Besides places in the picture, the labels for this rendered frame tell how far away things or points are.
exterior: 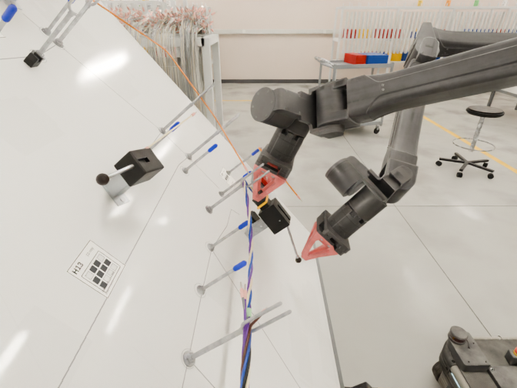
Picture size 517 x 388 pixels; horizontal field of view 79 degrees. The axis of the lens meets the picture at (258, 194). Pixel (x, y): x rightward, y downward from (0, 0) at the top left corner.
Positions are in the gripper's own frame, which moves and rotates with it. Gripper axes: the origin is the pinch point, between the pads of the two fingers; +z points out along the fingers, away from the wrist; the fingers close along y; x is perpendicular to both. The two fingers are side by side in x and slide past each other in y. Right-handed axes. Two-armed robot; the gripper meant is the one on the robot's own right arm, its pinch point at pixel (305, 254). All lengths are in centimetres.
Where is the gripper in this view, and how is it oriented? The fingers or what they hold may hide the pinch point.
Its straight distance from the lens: 70.4
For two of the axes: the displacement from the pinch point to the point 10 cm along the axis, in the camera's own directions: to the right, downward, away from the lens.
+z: -6.6, 6.7, 3.5
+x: 7.4, 6.7, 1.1
